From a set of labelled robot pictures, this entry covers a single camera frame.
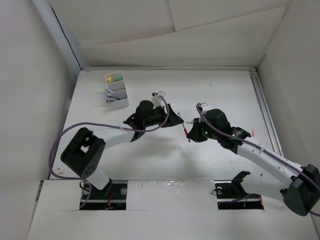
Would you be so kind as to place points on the dark blue pen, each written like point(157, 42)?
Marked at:
point(112, 97)

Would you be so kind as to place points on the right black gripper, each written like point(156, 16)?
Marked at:
point(194, 133)

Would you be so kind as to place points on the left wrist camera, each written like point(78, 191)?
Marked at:
point(158, 99)

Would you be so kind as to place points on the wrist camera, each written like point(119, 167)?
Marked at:
point(158, 99)
point(203, 107)

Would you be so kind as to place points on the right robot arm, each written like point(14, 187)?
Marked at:
point(296, 185)

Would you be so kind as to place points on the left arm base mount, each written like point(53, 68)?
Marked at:
point(112, 198)

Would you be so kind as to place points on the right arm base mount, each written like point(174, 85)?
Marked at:
point(230, 195)

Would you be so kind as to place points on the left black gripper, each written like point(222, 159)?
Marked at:
point(173, 120)

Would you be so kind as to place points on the white three-compartment organizer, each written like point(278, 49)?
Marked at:
point(118, 88)

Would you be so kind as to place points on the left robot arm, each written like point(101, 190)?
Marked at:
point(82, 155)

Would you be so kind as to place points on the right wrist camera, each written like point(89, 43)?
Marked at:
point(203, 107)

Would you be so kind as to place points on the red pen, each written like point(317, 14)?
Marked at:
point(184, 128)

